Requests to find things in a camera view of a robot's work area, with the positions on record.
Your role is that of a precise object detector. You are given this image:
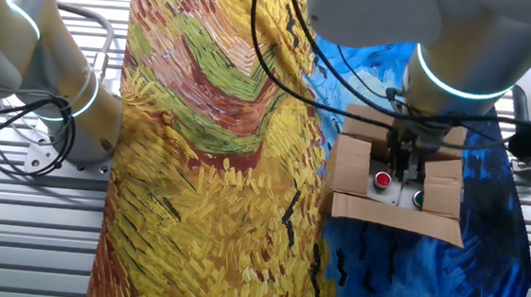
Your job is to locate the wheatfield painting print tablecloth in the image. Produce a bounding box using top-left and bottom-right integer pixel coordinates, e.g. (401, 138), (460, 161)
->
(85, 0), (531, 297)

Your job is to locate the black clamp knob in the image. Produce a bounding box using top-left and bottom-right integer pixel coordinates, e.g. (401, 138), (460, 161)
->
(504, 123), (531, 165)

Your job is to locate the green push button box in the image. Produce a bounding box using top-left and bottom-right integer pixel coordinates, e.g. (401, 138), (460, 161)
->
(396, 177), (428, 212)

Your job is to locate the thick grey base cable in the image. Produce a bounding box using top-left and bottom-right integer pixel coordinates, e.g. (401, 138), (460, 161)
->
(52, 2), (118, 81)

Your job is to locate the black base cable bundle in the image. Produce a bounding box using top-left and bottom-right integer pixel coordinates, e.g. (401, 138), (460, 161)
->
(0, 92), (80, 182)

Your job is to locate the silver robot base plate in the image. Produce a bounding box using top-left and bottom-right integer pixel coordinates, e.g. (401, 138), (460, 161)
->
(23, 118), (119, 183)

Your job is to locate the brown cardboard shipping box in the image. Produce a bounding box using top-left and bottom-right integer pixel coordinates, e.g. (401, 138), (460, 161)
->
(317, 100), (476, 250)

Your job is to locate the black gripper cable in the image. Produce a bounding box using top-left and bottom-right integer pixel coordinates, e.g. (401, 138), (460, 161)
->
(275, 0), (531, 131)
(241, 0), (407, 132)

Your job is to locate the red push button box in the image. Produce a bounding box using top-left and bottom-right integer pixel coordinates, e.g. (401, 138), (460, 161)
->
(363, 158), (407, 208)

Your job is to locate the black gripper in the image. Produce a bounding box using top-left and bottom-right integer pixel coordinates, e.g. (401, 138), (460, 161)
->
(382, 124), (434, 186)

